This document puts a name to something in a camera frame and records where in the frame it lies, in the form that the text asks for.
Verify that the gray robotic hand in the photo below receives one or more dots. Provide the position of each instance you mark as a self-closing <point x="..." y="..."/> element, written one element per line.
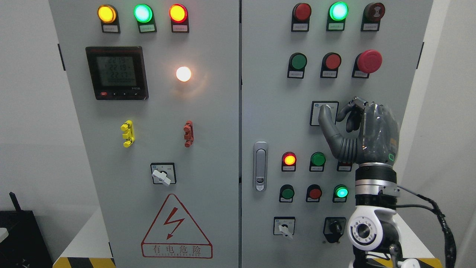
<point x="378" y="137"/>

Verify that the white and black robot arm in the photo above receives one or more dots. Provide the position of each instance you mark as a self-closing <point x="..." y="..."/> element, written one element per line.
<point x="372" y="228"/>

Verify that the lit lower green indicator light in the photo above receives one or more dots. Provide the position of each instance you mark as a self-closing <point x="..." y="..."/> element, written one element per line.
<point x="340" y="193"/>

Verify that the middle green indicator light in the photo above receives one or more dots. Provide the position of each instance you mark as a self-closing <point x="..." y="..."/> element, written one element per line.
<point x="317" y="162"/>

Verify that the lower red push button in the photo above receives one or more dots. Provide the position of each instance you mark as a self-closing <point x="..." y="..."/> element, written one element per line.
<point x="314" y="193"/>

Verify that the red push button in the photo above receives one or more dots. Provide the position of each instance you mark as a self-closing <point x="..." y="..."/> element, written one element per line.
<point x="314" y="193"/>
<point x="330" y="65"/>

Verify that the red emergency stop button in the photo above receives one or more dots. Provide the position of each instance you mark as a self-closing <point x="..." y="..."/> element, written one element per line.
<point x="366" y="63"/>

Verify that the lit red indicator light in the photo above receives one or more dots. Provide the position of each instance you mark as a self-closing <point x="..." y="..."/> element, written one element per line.
<point x="288" y="162"/>

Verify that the upper red push button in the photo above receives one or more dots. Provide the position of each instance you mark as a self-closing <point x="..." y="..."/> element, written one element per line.
<point x="330" y="65"/>

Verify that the lower green push button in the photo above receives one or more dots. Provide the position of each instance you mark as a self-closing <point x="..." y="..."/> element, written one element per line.
<point x="286" y="193"/>

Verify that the green push button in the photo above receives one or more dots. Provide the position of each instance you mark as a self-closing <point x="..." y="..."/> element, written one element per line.
<point x="286" y="193"/>
<point x="296" y="66"/>

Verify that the upper green push button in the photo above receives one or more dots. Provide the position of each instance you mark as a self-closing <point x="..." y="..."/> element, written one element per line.
<point x="296" y="66"/>

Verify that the dark red buzzer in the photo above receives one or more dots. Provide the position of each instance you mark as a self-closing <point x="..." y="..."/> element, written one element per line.
<point x="372" y="15"/>

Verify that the top right green indicator light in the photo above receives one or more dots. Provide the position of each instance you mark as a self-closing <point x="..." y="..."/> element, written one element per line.
<point x="337" y="14"/>

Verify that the top right dark red light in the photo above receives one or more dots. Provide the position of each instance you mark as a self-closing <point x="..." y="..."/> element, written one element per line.
<point x="300" y="17"/>

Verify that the gray electrical cabinet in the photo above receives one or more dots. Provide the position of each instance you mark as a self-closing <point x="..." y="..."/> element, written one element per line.
<point x="239" y="94"/>

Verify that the red terminal connector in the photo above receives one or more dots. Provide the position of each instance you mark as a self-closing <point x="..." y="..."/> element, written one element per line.
<point x="188" y="133"/>

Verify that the white glowing indicator light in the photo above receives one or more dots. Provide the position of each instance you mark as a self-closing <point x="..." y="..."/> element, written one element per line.
<point x="183" y="74"/>

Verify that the red electrical hazard warning sticker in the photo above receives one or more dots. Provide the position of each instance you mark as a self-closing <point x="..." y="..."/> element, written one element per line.
<point x="174" y="233"/>

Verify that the top left red indicator light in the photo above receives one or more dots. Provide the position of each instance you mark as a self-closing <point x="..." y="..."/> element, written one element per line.
<point x="179" y="18"/>

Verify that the yellow terminal connector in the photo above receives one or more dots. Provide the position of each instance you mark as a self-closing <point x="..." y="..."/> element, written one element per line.
<point x="128" y="133"/>

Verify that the top left green indicator light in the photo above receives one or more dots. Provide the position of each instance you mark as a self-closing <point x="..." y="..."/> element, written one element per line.
<point x="144" y="18"/>

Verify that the black digital power meter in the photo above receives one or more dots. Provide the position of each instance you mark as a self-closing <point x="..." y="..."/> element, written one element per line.
<point x="118" y="72"/>

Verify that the yellow indicator light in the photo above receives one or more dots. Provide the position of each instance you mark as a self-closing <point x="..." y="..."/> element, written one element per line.
<point x="109" y="19"/>

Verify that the black box with antenna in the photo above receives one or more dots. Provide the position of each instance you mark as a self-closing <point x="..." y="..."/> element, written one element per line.
<point x="23" y="246"/>

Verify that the black selector knob switch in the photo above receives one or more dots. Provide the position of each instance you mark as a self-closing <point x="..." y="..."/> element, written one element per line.
<point x="333" y="228"/>

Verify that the silver door latch handle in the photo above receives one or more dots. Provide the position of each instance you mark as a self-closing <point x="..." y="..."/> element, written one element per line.
<point x="260" y="154"/>

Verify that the left door gray rotary switch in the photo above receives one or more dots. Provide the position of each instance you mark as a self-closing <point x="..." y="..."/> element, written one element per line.
<point x="163" y="173"/>

